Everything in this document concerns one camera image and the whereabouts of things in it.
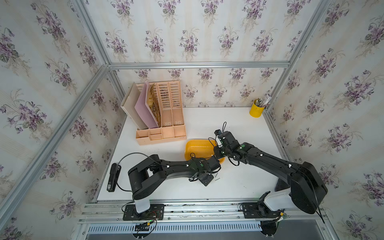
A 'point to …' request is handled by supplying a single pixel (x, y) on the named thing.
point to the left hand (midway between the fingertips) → (208, 180)
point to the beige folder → (128, 105)
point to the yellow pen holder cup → (256, 111)
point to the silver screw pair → (217, 179)
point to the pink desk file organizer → (164, 100)
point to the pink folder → (147, 117)
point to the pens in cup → (260, 102)
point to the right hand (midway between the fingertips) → (216, 149)
